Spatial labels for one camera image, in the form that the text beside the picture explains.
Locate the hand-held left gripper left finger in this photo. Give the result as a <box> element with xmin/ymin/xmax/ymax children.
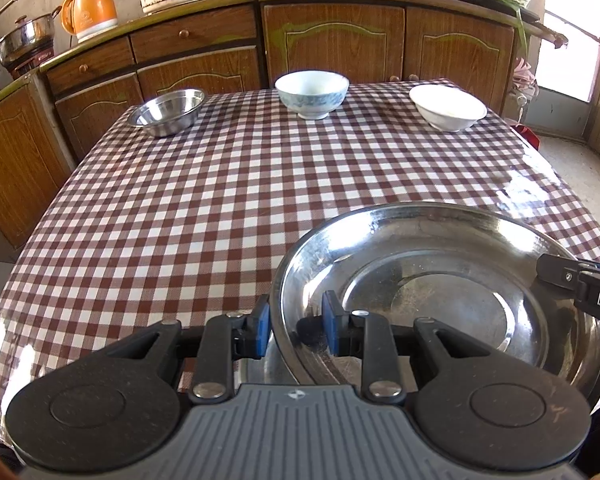
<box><xmin>115</xmin><ymin>294</ymin><xmax>272</xmax><ymax>406</ymax></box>

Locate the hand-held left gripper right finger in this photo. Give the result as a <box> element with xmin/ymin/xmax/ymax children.
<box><xmin>321</xmin><ymin>291</ymin><xmax>476</xmax><ymax>405</ymax></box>

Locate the small steel plate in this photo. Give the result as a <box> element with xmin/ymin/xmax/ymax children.
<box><xmin>237</xmin><ymin>355</ymin><xmax>301</xmax><ymax>387</ymax></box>

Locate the large steel plate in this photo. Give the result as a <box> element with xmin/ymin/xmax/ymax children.
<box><xmin>269</xmin><ymin>201</ymin><xmax>600</xmax><ymax>401</ymax></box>

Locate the plain white shallow bowl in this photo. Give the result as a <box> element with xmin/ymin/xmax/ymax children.
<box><xmin>409</xmin><ymin>85</ymin><xmax>488</xmax><ymax>133</ymax></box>

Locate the blue patterned white bowl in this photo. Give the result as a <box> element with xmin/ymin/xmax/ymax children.
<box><xmin>274</xmin><ymin>71</ymin><xmax>350</xmax><ymax>121</ymax></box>

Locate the steel bowl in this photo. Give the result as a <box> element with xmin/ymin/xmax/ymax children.
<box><xmin>126</xmin><ymin>88</ymin><xmax>208</xmax><ymax>137</ymax></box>

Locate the red bag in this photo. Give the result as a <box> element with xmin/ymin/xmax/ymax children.
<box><xmin>515</xmin><ymin>122</ymin><xmax>541</xmax><ymax>151</ymax></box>

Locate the brown checkered tablecloth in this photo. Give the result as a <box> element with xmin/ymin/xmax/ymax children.
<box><xmin>0</xmin><ymin>78</ymin><xmax>600</xmax><ymax>456</ymax></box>

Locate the pink cloth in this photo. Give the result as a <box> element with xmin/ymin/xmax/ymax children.
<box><xmin>511</xmin><ymin>55</ymin><xmax>538</xmax><ymax>106</ymax></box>

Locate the glass panel door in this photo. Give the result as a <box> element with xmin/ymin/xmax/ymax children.
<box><xmin>522</xmin><ymin>0</ymin><xmax>600</xmax><ymax>146</ymax></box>

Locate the wooden cabinet door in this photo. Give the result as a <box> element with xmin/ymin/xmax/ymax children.
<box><xmin>262</xmin><ymin>4</ymin><xmax>406</xmax><ymax>83</ymax></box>
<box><xmin>55</xmin><ymin>72</ymin><xmax>145</xmax><ymax>158</ymax></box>
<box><xmin>404</xmin><ymin>6</ymin><xmax>516</xmax><ymax>96</ymax></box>
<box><xmin>0</xmin><ymin>82</ymin><xmax>68</xmax><ymax>246</ymax></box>
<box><xmin>136</xmin><ymin>46</ymin><xmax>262</xmax><ymax>103</ymax></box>

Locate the wooden cabinet with drawers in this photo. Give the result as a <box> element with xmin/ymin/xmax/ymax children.
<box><xmin>40</xmin><ymin>0</ymin><xmax>263</xmax><ymax>161</ymax></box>

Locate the wide wooden drawer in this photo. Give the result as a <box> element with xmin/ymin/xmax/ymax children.
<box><xmin>130</xmin><ymin>7</ymin><xmax>258</xmax><ymax>63</ymax></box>

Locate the wooden single-door cabinet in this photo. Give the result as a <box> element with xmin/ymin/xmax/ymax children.
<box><xmin>0</xmin><ymin>70</ymin><xmax>81</xmax><ymax>261</ymax></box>

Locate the narrow wooden drawer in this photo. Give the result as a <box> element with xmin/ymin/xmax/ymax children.
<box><xmin>46</xmin><ymin>50</ymin><xmax>136</xmax><ymax>97</ymax></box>

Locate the orange electric kettle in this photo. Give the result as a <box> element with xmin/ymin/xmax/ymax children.
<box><xmin>60</xmin><ymin>0</ymin><xmax>119</xmax><ymax>44</ymax></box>

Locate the steel pot with lid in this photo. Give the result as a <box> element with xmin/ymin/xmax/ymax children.
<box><xmin>0</xmin><ymin>6</ymin><xmax>63</xmax><ymax>63</ymax></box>

